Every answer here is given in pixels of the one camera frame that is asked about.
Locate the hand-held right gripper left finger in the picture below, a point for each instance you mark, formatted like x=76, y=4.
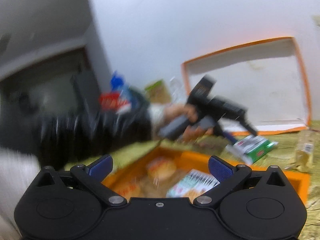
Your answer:
x=101, y=168

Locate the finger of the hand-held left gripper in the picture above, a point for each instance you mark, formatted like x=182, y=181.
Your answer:
x=228, y=137
x=250, y=127

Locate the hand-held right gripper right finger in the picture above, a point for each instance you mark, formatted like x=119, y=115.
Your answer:
x=220, y=170

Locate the green biscuit packet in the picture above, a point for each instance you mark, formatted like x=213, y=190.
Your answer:
x=255, y=150

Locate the white biscuit packet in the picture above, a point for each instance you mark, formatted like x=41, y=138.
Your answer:
x=192, y=182

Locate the round pastry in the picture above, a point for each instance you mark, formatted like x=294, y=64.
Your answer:
x=161, y=167
x=128, y=190

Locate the orange box lid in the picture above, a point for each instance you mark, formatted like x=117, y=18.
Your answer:
x=250, y=85

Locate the yellow cracker packet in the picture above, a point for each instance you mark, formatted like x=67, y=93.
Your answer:
x=305, y=150

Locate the orange cardboard box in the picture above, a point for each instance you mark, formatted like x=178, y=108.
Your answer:
x=295, y=180

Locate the person's left forearm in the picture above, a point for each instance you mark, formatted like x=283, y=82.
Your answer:
x=105, y=135

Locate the green wood-grain desktop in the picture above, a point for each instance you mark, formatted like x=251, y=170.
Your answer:
x=313, y=217

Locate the person's left hand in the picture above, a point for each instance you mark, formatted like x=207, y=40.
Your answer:
x=180, y=111

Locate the yellow packet green top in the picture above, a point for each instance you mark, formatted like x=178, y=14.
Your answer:
x=157, y=91

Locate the red snack bag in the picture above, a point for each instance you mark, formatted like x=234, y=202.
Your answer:
x=112, y=102

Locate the blue water bottle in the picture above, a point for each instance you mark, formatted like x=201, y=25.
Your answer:
x=118, y=82

